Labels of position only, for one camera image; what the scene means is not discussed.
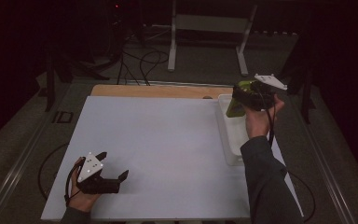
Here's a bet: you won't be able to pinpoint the person's right hand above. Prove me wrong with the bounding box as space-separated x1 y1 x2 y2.
244 94 285 140

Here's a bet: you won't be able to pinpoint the green cartoon phone case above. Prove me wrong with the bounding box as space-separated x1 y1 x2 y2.
225 79 254 119

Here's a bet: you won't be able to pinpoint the thin black floor cable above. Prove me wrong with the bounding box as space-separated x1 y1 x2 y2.
287 171 317 224
37 142 70 201

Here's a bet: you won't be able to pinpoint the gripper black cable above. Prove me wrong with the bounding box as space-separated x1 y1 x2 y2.
63 161 86 207
260 90 278 148

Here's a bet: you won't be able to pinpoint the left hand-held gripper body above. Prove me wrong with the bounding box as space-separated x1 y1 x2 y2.
76 151 121 195

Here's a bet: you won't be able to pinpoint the white metal stand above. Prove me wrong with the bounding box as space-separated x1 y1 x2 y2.
167 0 259 77

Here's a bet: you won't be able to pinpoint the person's left hand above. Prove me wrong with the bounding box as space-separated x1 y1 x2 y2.
69 156 103 214

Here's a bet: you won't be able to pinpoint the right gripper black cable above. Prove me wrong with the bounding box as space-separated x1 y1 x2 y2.
260 90 278 148

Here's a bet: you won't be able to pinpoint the white plastic container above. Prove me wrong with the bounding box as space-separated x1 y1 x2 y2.
217 93 252 167

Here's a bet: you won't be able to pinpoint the looped black cables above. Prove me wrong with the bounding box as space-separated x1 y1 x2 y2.
117 49 170 87

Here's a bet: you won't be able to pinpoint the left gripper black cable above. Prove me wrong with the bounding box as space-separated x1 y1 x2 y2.
63 161 86 207

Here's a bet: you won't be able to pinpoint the white table cover sheet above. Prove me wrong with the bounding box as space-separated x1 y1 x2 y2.
40 95 304 220

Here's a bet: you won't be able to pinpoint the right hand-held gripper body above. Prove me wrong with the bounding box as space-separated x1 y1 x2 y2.
244 73 289 112

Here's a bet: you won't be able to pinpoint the black stand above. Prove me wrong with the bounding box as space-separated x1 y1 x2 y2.
44 50 110 113
278 31 317 125

